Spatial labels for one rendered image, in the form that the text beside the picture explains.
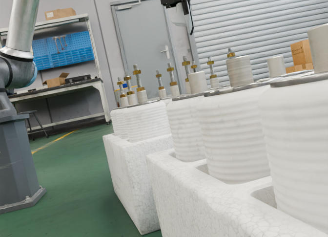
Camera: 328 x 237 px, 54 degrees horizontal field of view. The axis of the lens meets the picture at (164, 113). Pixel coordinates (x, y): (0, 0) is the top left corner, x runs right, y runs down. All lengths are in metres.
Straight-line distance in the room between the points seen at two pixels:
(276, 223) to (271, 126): 0.05
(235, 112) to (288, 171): 0.09
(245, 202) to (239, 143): 0.07
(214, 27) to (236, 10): 0.54
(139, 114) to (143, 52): 5.44
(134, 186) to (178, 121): 0.28
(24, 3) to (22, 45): 0.15
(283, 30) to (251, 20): 0.66
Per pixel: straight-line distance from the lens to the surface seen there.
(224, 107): 0.28
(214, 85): 0.90
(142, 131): 0.68
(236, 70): 0.31
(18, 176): 1.17
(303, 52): 4.65
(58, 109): 6.14
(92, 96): 6.05
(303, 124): 0.18
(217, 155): 0.29
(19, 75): 1.30
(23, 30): 1.30
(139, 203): 0.66
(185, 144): 0.40
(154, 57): 6.10
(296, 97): 0.18
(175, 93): 0.86
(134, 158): 0.64
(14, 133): 1.17
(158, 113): 0.69
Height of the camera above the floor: 0.26
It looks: 3 degrees down
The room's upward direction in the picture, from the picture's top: 12 degrees counter-clockwise
